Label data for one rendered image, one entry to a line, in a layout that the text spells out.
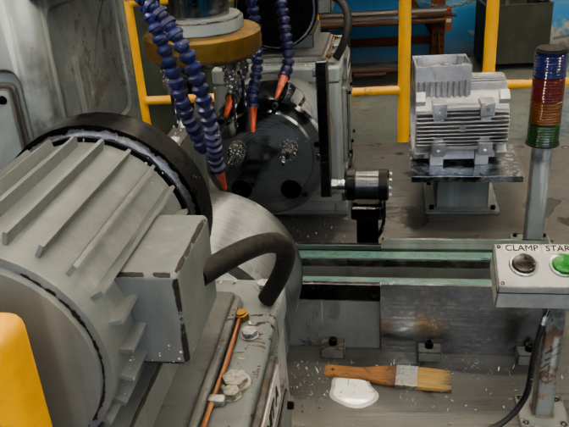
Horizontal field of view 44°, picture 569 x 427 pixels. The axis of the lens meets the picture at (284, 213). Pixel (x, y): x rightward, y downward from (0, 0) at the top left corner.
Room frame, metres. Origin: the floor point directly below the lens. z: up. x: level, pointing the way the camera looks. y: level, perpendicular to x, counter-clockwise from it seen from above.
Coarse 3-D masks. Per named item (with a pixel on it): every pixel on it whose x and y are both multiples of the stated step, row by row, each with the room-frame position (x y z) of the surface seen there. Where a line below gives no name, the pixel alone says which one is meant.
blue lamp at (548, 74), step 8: (536, 56) 1.28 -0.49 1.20; (544, 56) 1.27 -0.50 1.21; (552, 56) 1.26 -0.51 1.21; (560, 56) 1.26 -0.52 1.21; (536, 64) 1.28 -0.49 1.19; (544, 64) 1.26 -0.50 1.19; (552, 64) 1.26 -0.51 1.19; (560, 64) 1.26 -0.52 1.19; (536, 72) 1.28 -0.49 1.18; (544, 72) 1.26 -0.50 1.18; (552, 72) 1.26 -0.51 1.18; (560, 72) 1.26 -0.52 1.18
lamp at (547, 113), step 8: (536, 104) 1.27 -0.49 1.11; (544, 104) 1.26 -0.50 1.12; (552, 104) 1.26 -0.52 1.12; (560, 104) 1.26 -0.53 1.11; (536, 112) 1.27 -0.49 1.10; (544, 112) 1.26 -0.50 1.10; (552, 112) 1.26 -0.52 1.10; (560, 112) 1.27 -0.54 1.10; (528, 120) 1.29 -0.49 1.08; (536, 120) 1.27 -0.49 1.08; (544, 120) 1.26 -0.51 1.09; (552, 120) 1.26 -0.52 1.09; (560, 120) 1.27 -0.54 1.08
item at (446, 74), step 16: (416, 64) 1.51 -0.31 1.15; (432, 64) 1.58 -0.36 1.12; (448, 64) 1.53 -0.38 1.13; (464, 64) 1.48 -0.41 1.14; (416, 80) 1.49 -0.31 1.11; (432, 80) 1.49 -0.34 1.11; (448, 80) 1.48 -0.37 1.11; (464, 80) 1.48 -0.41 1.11; (432, 96) 1.48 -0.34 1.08; (448, 96) 1.48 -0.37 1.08
